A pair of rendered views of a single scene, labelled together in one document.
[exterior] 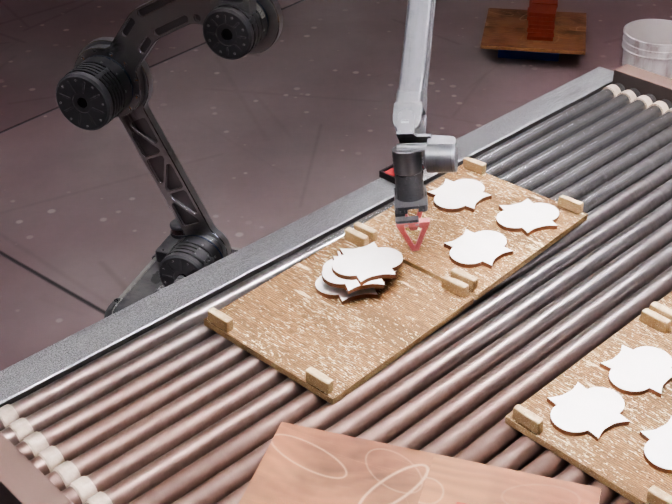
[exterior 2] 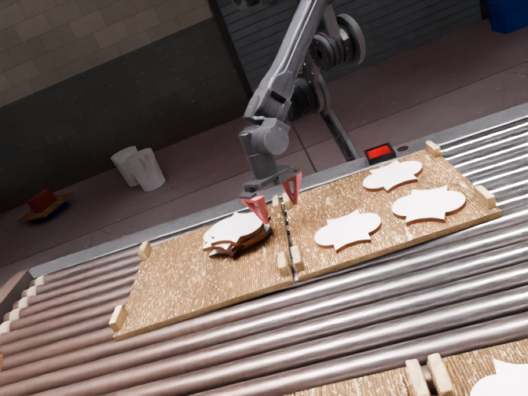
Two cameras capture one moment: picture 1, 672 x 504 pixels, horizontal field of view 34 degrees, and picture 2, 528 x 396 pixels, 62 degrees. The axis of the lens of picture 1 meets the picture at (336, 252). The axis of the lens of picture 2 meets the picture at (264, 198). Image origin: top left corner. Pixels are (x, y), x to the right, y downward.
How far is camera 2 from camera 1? 1.77 m
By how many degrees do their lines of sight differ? 48
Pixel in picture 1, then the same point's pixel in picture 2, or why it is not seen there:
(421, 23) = (300, 12)
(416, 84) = (273, 71)
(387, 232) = (306, 203)
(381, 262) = (240, 229)
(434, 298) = (265, 270)
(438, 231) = (340, 207)
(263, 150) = not seen: hidden behind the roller
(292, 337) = (159, 276)
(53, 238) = not seen: hidden behind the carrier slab
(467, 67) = not seen: outside the picture
